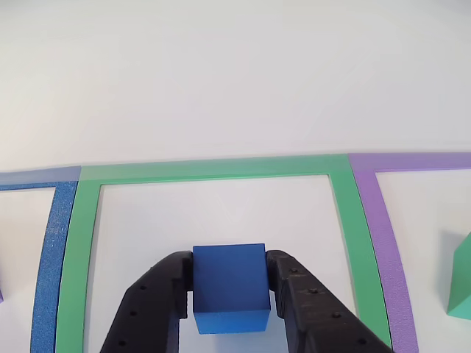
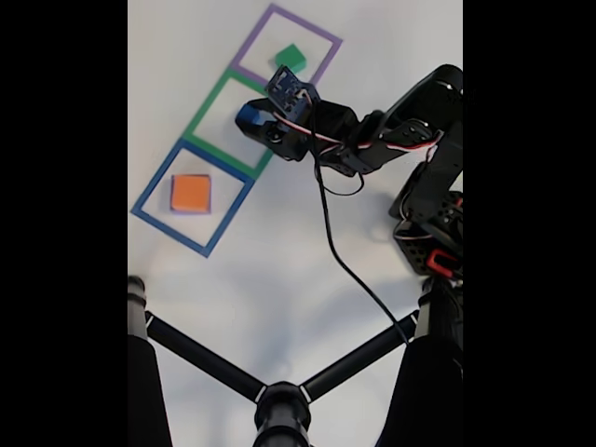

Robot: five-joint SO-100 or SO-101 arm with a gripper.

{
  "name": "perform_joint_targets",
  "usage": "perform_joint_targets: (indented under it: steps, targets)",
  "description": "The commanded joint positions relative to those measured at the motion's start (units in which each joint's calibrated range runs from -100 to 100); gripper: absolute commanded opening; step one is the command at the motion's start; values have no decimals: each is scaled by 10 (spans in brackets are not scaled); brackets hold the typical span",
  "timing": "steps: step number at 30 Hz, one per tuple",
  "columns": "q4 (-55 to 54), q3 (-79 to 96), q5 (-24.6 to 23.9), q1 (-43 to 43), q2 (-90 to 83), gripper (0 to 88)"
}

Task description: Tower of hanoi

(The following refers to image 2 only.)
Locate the small blue block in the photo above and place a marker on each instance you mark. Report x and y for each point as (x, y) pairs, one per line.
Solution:
(253, 116)

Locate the green block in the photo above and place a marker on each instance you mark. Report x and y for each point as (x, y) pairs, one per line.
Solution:
(289, 57)

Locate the orange block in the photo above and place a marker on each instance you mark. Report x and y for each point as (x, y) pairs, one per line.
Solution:
(190, 192)

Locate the large purple block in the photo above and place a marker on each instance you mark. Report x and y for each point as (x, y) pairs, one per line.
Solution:
(191, 212)

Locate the red clamp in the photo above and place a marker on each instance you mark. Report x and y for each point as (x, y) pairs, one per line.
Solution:
(437, 263)

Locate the black tripod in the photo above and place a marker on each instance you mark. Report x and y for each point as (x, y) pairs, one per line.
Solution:
(281, 410)

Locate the camera board with blue mount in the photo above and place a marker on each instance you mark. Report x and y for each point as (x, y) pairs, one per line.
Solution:
(288, 90)

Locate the green square frame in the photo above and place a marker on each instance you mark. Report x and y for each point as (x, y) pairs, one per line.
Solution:
(207, 105)

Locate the purple square frame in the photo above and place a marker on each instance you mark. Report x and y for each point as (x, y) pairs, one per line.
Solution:
(253, 38)

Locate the blue square frame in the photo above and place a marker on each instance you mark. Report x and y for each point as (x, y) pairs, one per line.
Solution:
(159, 177)

